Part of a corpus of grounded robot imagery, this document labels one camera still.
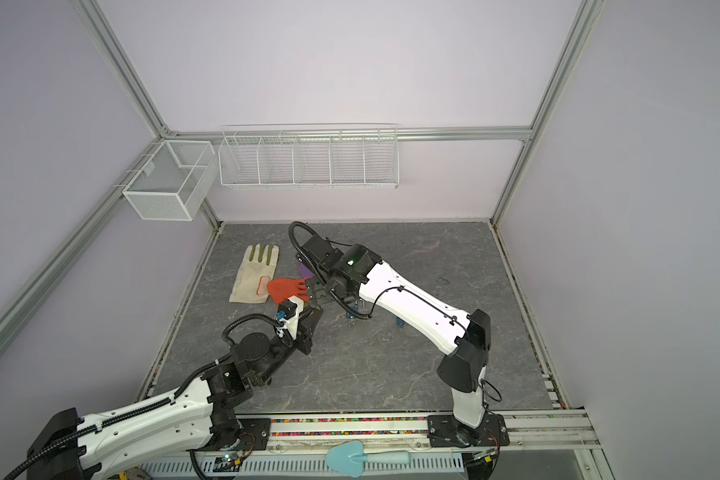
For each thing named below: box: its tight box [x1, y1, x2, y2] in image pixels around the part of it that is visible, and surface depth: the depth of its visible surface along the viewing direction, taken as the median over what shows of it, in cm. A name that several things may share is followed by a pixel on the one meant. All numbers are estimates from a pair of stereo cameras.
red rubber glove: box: [267, 277, 312, 305], surface depth 102 cm
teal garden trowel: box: [326, 441, 411, 478], surface depth 72 cm
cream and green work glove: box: [229, 244, 280, 303], surface depth 106 cm
